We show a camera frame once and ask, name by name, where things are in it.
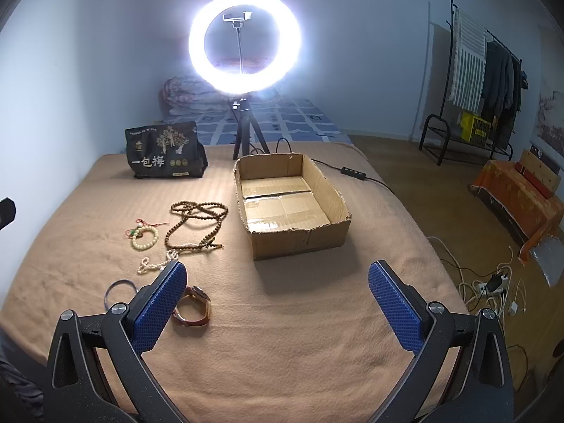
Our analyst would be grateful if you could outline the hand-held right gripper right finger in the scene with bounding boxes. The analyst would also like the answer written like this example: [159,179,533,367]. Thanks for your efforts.
[368,260,516,423]

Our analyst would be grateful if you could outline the white cables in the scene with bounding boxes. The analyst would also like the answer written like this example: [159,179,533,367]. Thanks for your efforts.
[427,235,529,318]

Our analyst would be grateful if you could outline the white pearl bracelet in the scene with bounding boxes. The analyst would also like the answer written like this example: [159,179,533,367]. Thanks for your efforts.
[136,249,179,275]

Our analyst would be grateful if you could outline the silver foil sheet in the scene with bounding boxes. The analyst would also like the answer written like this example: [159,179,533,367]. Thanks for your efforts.
[529,235,564,287]

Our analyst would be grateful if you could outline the dark hanging clothes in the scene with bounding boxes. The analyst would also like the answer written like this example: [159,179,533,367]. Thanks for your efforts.
[480,39,525,142]

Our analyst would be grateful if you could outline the black tripod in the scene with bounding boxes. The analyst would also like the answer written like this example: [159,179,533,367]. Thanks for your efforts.
[233,97,270,160]

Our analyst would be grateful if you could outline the phone holder clamp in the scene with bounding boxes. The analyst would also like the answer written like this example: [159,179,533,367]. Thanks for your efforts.
[222,9,253,75]

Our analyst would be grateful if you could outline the wooden box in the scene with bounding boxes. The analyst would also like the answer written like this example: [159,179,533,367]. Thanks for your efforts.
[515,149,562,199]

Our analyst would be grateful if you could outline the dark striped cloth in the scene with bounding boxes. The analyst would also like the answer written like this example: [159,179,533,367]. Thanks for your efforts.
[0,344,47,423]

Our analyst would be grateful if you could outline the folded floral quilt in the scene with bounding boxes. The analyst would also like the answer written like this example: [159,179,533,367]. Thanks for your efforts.
[159,75,247,119]

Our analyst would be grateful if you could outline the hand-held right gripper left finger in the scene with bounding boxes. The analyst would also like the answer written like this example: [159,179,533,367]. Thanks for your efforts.
[44,260,190,423]

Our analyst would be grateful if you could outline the red bracelet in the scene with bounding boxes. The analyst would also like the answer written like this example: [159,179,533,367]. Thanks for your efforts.
[172,286,212,327]

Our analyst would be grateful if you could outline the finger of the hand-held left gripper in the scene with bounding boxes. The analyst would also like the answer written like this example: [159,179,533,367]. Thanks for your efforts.
[0,198,17,231]

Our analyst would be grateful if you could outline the white ring light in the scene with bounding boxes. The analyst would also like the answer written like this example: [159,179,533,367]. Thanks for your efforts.
[189,0,303,94]

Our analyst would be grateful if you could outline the purple bangle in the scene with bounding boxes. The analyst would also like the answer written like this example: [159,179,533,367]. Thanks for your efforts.
[104,279,139,313]

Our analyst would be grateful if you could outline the yellow box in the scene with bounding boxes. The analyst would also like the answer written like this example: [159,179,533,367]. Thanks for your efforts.
[459,112,492,144]

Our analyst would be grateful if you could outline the brown bead necklace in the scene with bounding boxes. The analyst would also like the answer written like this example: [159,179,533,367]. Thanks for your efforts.
[164,200,230,252]

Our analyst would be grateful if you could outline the white power strip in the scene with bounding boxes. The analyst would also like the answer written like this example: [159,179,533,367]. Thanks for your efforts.
[478,273,509,294]

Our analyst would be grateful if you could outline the wall poster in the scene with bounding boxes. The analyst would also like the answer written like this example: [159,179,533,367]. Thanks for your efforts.
[531,75,564,159]

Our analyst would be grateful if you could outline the black printed bag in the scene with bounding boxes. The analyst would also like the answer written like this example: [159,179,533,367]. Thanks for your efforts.
[124,121,209,180]

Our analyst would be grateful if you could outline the black clothes rack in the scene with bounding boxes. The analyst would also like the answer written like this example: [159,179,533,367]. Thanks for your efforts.
[418,0,527,166]

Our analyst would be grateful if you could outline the striped white towel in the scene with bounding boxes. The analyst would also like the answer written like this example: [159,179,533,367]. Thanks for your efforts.
[447,6,488,109]

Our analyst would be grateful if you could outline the blue checked bed sheet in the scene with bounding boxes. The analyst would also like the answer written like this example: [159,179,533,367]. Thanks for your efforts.
[154,97,353,147]

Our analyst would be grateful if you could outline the black cable with controller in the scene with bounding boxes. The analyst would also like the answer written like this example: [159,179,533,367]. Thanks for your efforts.
[275,138,397,195]

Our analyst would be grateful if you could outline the cardboard box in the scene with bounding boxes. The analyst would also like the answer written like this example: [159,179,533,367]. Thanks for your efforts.
[233,153,352,260]

